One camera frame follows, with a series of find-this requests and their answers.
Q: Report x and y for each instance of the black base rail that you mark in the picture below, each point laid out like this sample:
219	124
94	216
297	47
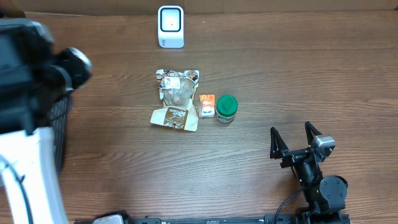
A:
202	221

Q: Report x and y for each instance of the green lid jar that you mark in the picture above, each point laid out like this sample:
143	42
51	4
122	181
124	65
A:
226	108

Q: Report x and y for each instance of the white barcode scanner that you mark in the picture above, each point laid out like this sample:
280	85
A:
171	27

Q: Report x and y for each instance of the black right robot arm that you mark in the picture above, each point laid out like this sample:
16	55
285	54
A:
324	196

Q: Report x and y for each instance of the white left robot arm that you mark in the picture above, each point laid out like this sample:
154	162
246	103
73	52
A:
34	80

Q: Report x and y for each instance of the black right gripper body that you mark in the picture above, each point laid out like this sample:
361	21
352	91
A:
306	171

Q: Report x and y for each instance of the grey plastic basket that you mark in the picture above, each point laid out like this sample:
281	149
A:
58	121

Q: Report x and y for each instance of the orange snack packet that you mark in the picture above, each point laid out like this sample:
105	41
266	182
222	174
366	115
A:
206	106

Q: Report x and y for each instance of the clear brown bread bag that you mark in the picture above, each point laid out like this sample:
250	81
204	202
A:
176	92

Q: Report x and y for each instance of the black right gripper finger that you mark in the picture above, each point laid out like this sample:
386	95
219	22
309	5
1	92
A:
311	132
278	146

